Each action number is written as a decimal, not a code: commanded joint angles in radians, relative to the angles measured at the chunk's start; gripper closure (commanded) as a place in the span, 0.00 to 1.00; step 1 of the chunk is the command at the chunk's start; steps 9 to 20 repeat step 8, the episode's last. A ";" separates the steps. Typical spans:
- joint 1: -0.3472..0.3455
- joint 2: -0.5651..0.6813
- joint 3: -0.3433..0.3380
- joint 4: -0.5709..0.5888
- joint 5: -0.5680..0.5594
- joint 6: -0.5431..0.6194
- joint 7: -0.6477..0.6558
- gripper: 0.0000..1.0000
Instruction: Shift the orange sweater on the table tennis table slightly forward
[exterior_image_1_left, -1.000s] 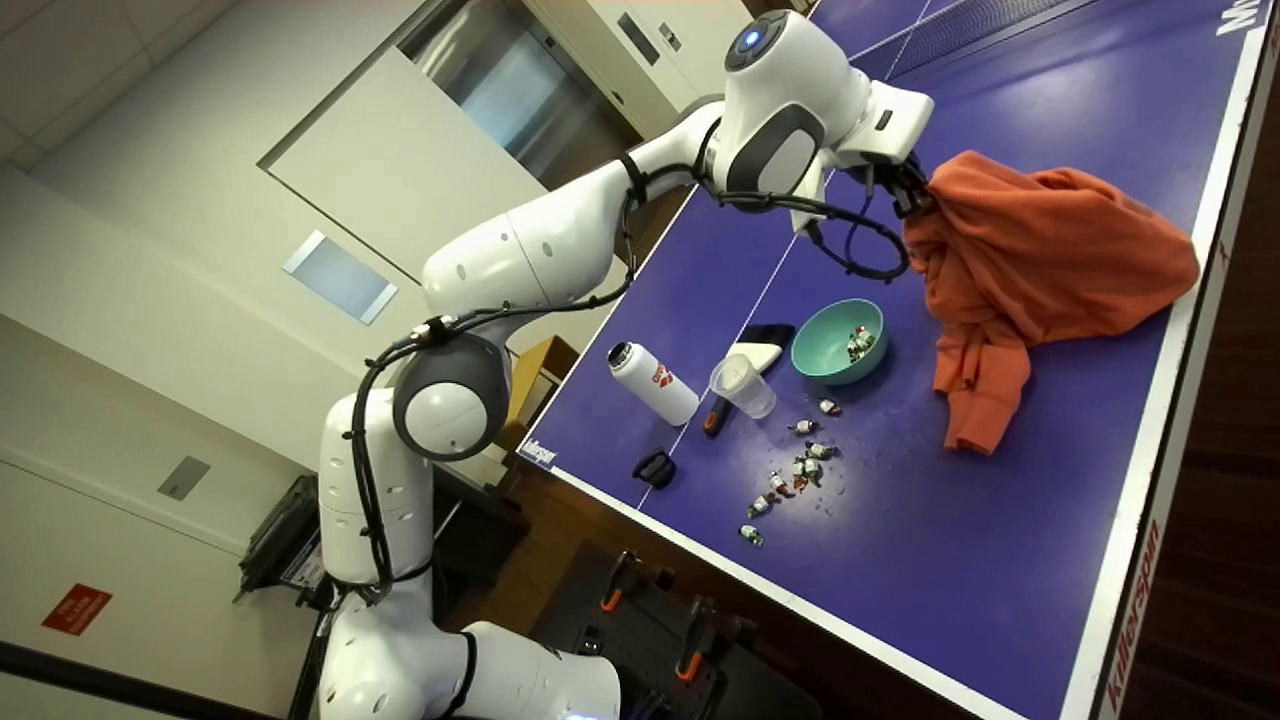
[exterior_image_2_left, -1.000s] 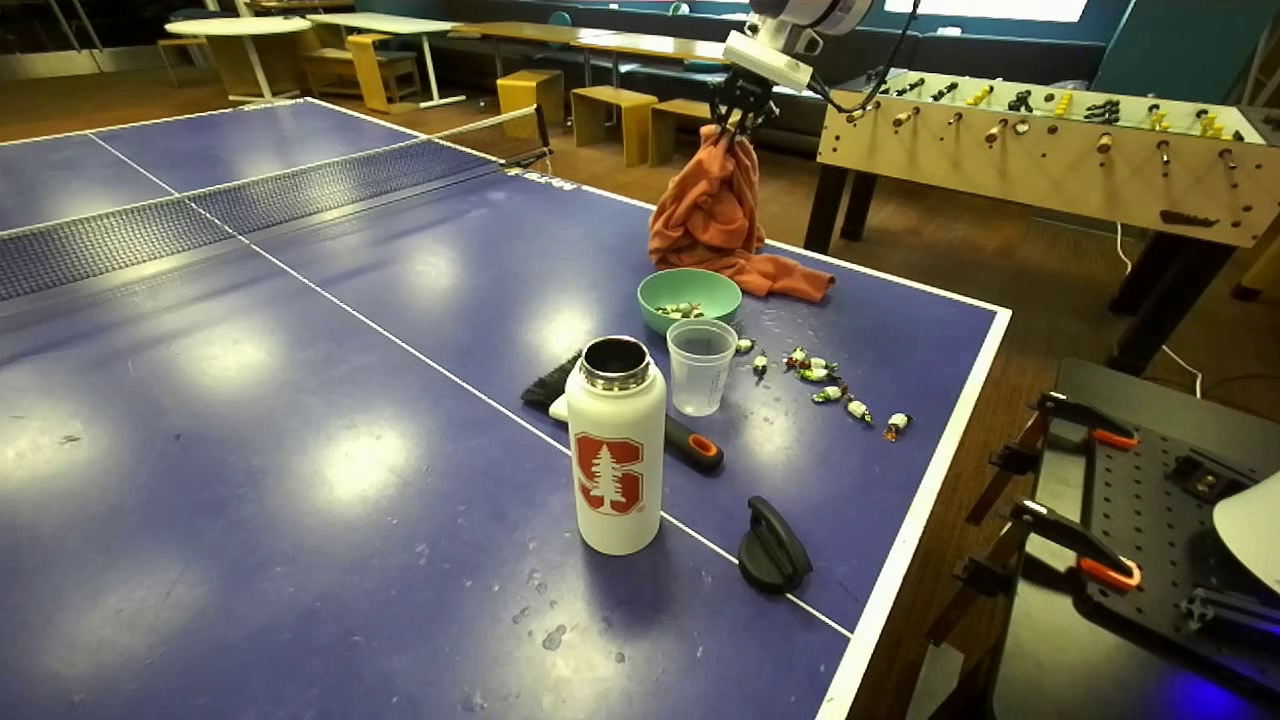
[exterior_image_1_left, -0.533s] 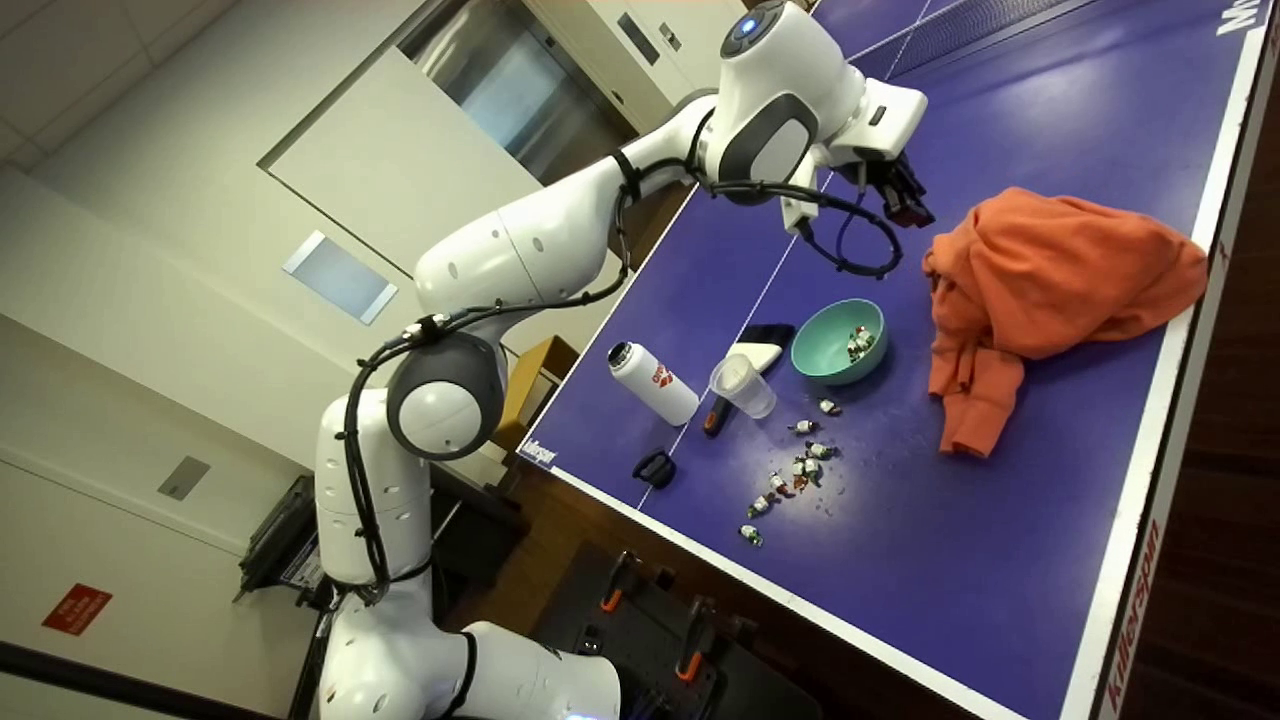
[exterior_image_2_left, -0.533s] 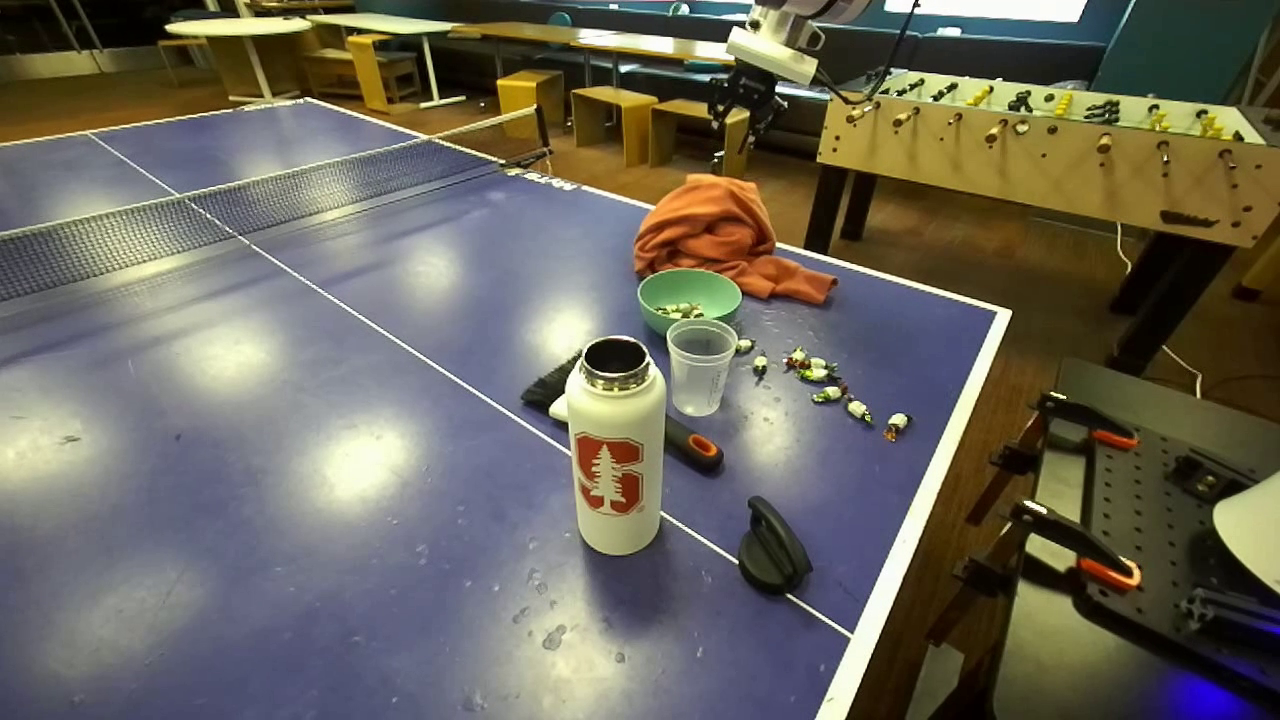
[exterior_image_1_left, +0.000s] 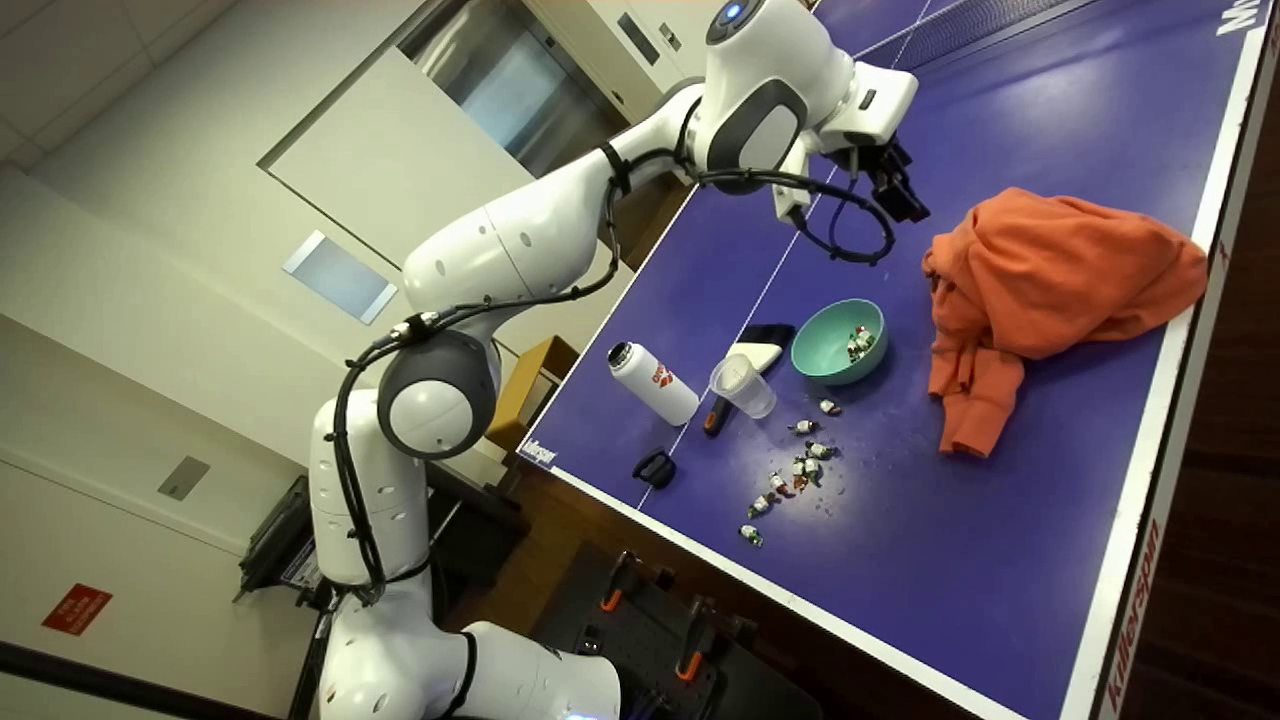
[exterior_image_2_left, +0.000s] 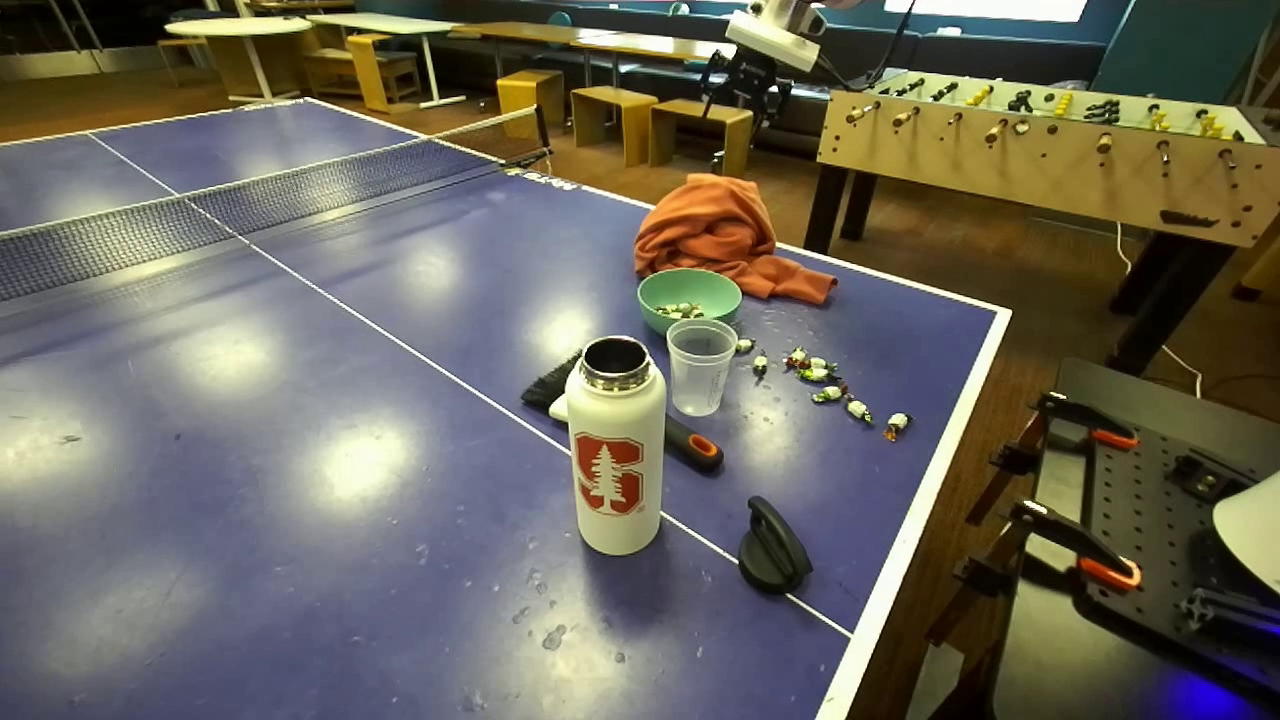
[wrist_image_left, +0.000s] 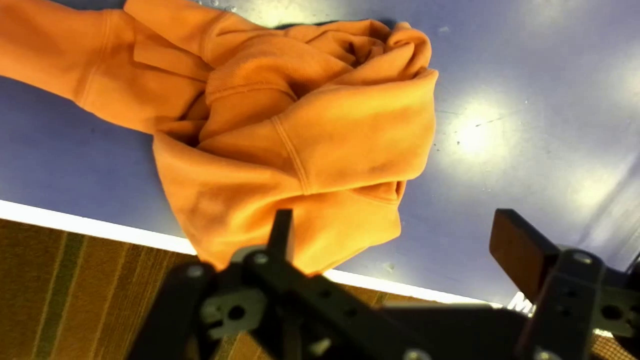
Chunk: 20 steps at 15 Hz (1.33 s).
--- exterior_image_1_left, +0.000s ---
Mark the green bowl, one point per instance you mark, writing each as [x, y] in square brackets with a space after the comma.
[833, 345]

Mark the grey wall vent plate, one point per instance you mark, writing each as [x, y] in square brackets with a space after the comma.
[186, 476]

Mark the red wall sign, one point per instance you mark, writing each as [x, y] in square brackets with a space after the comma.
[76, 611]

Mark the wooden stool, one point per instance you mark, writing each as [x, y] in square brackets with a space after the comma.
[531, 386]

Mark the small wall window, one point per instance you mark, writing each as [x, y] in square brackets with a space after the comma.
[342, 278]

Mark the orange sweater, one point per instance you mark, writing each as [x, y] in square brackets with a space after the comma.
[1054, 284]

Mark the black robot cart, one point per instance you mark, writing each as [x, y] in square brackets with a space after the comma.
[642, 654]

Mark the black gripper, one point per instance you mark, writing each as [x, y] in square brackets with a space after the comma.
[883, 161]

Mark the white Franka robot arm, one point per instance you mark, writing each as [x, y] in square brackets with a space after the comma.
[506, 242]

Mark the clear plastic cup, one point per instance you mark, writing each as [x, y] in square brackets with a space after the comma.
[746, 389]

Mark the white flat piece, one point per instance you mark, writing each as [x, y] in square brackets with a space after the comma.
[752, 355]

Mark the small candy heap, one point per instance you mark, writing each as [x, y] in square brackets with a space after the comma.
[862, 341]

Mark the small wrapped candy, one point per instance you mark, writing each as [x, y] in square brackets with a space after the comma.
[783, 487]
[822, 451]
[751, 532]
[762, 506]
[828, 405]
[803, 471]
[807, 427]

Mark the white bottle with red logo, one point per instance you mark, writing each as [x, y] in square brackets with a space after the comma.
[652, 386]

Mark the black equipment box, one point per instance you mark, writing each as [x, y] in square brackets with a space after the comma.
[278, 542]

